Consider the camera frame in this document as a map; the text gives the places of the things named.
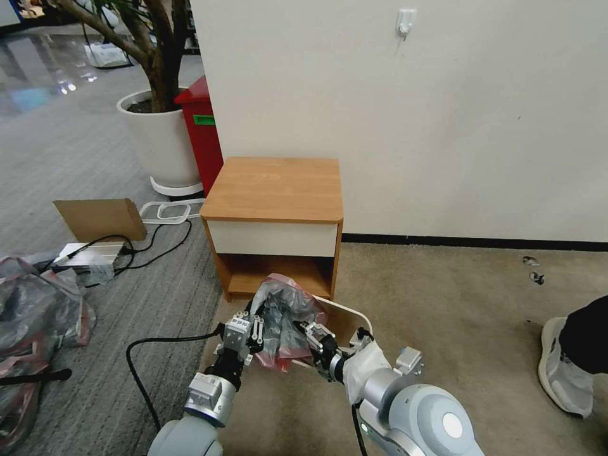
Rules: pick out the white wall hook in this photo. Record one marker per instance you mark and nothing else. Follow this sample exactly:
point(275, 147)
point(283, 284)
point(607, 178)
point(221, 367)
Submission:
point(406, 21)

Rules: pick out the brown cardboard sheet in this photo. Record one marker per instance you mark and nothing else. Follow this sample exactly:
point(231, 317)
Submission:
point(102, 219)

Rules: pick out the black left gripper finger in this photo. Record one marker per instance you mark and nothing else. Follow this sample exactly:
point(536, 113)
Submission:
point(257, 332)
point(240, 317)

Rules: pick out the person's leg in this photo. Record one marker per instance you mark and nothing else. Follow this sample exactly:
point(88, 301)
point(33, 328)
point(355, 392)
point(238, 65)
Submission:
point(586, 332)

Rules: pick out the silver metal case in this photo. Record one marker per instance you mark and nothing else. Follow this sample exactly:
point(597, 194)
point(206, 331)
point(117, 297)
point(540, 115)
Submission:
point(90, 254)

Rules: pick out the red bin with green label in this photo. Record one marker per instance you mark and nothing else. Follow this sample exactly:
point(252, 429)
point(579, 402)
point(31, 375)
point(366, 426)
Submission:
point(202, 133)

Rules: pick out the white package on floor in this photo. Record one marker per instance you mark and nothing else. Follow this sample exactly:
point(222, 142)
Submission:
point(107, 54)

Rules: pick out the pile of translucent plastic bags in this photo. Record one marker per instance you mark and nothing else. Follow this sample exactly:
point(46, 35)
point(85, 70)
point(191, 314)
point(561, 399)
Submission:
point(33, 323)

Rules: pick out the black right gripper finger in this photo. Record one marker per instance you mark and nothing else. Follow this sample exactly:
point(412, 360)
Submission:
point(317, 355)
point(314, 332)

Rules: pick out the person's white shoe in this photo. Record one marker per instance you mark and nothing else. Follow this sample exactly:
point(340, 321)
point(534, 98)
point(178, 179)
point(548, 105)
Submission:
point(563, 375)

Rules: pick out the white wooden-rim trash can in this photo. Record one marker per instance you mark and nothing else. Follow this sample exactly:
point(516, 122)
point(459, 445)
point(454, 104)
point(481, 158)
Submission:
point(344, 320)

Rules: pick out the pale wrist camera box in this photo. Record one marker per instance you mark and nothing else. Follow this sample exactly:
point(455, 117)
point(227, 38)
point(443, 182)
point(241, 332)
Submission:
point(236, 338)

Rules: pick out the wooden nightstand with white drawer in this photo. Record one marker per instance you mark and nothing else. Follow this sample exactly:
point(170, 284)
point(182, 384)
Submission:
point(273, 199)

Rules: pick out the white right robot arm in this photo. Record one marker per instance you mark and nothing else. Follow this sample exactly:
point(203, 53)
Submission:
point(408, 418)

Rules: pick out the black rod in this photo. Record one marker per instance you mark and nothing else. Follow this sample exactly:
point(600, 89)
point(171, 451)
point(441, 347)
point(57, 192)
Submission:
point(33, 376)

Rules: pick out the brown tree trunk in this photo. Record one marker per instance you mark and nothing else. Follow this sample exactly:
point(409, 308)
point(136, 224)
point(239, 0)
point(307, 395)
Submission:
point(159, 57)

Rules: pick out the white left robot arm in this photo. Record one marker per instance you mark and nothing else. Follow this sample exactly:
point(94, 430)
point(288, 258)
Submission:
point(190, 434)

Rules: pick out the white round plant pot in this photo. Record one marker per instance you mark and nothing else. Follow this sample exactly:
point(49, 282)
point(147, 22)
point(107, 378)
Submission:
point(159, 142)

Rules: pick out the small dark floor scrap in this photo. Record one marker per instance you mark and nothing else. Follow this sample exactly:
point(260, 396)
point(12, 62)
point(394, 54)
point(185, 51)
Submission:
point(537, 278)
point(529, 260)

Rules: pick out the red grey translucent garbage bag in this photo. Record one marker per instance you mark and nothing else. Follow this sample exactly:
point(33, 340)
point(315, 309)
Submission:
point(285, 313)

